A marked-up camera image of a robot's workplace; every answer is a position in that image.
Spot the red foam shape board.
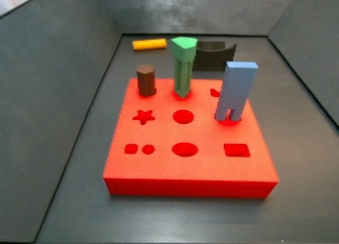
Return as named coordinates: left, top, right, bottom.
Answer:
left=103, top=78, right=278, bottom=198

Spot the brown hexagonal peg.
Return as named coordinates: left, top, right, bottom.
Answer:
left=136, top=64, right=156, bottom=97

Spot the green triangular peg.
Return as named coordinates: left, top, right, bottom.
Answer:
left=171, top=37, right=198, bottom=98

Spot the black curved cradle fixture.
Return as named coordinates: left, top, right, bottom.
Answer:
left=194, top=41, right=238, bottom=71

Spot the blue rectangular forked peg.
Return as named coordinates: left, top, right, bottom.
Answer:
left=215, top=61, right=258, bottom=121

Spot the yellow oval cylinder peg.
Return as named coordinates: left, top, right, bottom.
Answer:
left=132, top=39, right=167, bottom=51

